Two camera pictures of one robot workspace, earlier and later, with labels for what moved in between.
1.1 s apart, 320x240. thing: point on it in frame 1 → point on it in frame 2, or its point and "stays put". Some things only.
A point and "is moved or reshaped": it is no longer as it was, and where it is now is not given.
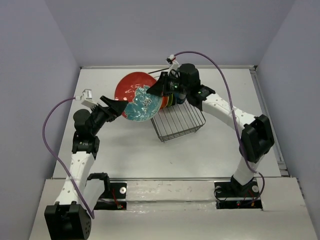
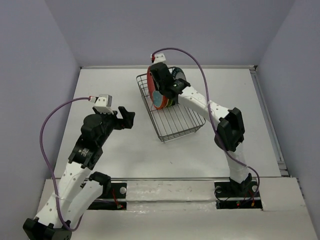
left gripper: x=115 y=107 → x=126 y=122
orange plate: x=164 y=101 stays put
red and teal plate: x=142 y=106 is moved or reshaped
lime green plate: x=170 y=99 stays put
